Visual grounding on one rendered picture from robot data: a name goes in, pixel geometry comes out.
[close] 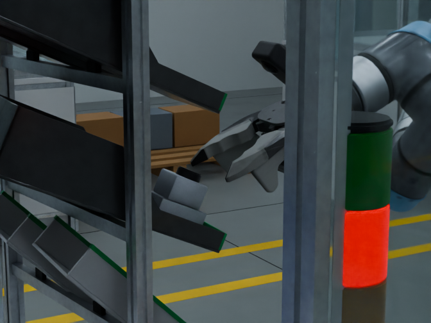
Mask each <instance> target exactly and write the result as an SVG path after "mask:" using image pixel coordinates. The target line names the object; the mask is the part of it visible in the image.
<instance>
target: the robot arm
mask: <svg viewBox="0 0 431 323"><path fill-rule="evenodd" d="M252 57H253V58H254V59H255V60H256V61H257V62H258V63H259V64H261V65H262V67H263V68H264V69H265V70H266V71H268V72H270V73H271V74H273V75H274V76H275V77H277V78H278V79H279V80H280V81H281V82H282V83H284V84H285V62H286V47H285V46H284V45H282V44H279V43H275V42H266V41H260V42H259V43H258V44H257V46H256V48H255V49H254V51H253V52H252ZM258 131H260V132H263V133H261V137H259V135H258V134H256V132H258ZM284 141H285V100H284V101H278V102H277V103H275V104H272V105H270V106H268V107H266V108H264V109H263V110H260V111H258V112H255V113H252V114H250V115H248V116H246V117H244V118H242V119H240V120H238V121H237V122H235V123H233V124H232V125H231V126H228V127H227V128H226V129H224V130H222V131H221V132H220V134H218V135H216V136H215V137H214V138H212V139H211V140H210V141H208V142H207V143H206V144H205V145H204V146H203V147H202V148H200V150H199V151H198V152H197V153H196V154H195V155H194V157H193V158H192V159H191V161H190V163H191V165H192V166H195V165H197V164H199V163H201V162H204V161H206V160H208V159H209V158H211V157H212V156H213V157H214V158H215V160H216V161H217V162H218V163H219V164H220V166H222V168H223V169H224V170H225V171H226V173H227V175H226V177H225V180H226V182H231V181H233V180H235V179H238V178H240V177H242V176H244V175H246V174H247V173H249V172H250V173H252V175H253V176H254V177H255V179H256V180H257V181H258V182H259V183H260V185H261V186H262V187H263V188H264V190H265V191H266V192H269V193H271V192H274V191H275V190H276V188H277V187H278V171H280V172H283V173H284Z"/></svg>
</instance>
